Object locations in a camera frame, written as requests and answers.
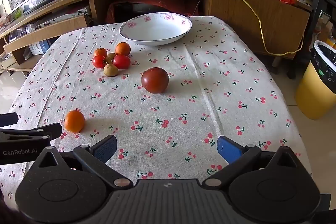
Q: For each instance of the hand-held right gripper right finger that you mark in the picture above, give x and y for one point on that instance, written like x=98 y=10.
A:
x=227 y=149

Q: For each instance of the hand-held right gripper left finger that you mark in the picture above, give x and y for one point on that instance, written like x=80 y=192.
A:
x=107 y=149

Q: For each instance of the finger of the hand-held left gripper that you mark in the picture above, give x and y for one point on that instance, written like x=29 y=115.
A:
x=9 y=119
x=51 y=130

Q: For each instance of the small mandarin orange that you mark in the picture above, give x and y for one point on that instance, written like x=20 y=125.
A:
x=100 y=51
x=122 y=48
x=74 y=121

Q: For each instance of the small tan round fruit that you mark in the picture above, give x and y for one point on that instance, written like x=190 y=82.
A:
x=110 y=56
x=110 y=70

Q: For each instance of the small red tomato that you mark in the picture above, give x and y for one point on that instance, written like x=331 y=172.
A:
x=99 y=61
x=121 y=61

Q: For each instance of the large dark red tomato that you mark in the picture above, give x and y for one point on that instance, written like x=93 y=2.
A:
x=155 y=80

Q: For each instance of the floral white bowl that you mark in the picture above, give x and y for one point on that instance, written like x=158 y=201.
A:
x=155 y=27

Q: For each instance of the cherry print tablecloth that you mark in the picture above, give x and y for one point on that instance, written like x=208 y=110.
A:
x=199 y=87

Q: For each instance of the blue white carton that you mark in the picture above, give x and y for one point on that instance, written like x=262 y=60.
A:
x=39 y=47

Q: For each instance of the yellow trash bin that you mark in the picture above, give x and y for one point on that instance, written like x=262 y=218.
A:
x=312 y=98

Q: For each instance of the silver set-top box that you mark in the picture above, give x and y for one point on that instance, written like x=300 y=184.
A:
x=52 y=20

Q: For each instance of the black bin bag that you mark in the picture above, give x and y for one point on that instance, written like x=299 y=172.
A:
x=325 y=64

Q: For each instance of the wooden television stand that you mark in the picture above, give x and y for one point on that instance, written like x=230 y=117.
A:
x=275 y=16

